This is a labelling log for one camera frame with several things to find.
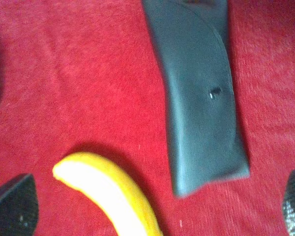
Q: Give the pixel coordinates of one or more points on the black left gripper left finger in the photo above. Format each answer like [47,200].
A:
[19,211]

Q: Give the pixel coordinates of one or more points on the black leather glasses case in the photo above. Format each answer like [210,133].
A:
[191,42]

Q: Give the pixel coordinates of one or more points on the yellow toy banana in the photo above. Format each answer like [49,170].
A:
[112,189]

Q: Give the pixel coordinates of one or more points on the red tablecloth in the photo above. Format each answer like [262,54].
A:
[82,76]

